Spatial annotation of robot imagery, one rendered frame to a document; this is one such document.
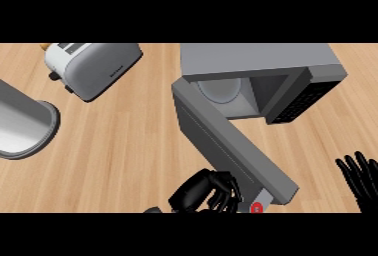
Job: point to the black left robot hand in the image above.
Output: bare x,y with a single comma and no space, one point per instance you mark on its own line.
193,191

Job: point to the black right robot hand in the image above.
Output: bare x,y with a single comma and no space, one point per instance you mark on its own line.
366,181

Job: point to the white milk carton red label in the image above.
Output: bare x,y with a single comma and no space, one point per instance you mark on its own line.
256,205

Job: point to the grey microwave door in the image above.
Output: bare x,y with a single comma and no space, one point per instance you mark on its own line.
230,146

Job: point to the grey microwave body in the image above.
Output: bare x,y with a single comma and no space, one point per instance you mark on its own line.
255,60

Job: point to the round glass turntable plate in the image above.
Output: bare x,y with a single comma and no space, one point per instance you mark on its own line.
221,90

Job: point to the grey rounded metal basin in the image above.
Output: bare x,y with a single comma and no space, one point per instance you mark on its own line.
22,126

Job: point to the silver toaster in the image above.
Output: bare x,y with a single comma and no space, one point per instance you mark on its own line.
93,68

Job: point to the brown toast slice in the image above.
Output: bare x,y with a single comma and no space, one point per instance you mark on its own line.
44,46

